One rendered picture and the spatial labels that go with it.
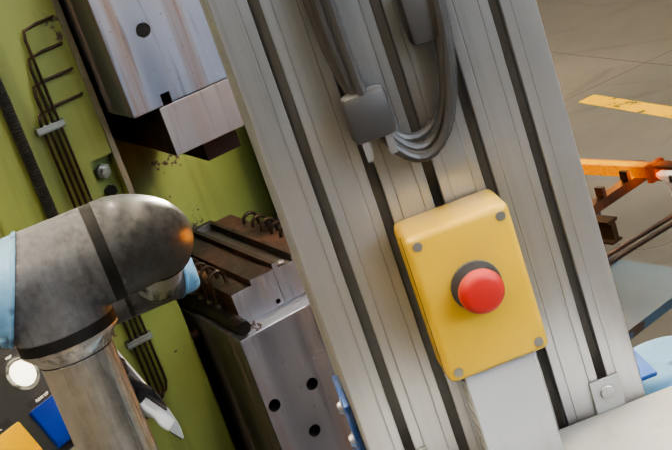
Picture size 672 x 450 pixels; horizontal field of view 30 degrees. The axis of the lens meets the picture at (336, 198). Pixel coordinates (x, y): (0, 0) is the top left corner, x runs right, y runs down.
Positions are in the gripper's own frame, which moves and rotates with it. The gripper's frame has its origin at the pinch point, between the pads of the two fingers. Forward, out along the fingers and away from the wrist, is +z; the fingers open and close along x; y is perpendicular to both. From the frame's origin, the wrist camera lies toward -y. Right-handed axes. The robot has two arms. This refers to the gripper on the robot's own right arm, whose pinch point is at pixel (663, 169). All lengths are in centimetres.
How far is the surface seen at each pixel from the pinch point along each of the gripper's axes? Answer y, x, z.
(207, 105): -40, -63, 45
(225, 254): -5, -60, 65
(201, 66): -47, -62, 45
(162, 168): -20, -53, 92
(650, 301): 26.5, -5.7, 6.6
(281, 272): -4, -60, 45
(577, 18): 89, 382, 373
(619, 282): 26.4, -0.6, 18.5
